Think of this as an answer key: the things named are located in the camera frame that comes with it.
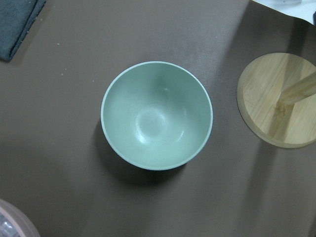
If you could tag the pink bowl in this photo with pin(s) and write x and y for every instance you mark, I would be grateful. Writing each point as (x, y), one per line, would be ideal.
(24, 227)

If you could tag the wooden cup tree stand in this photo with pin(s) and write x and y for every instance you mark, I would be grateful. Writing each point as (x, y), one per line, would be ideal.
(276, 97)

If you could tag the grey folded cloth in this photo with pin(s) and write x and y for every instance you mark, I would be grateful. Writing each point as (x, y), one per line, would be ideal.
(16, 18)

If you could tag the mint green bowl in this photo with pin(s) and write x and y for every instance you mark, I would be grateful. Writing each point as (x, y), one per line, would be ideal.
(156, 115)

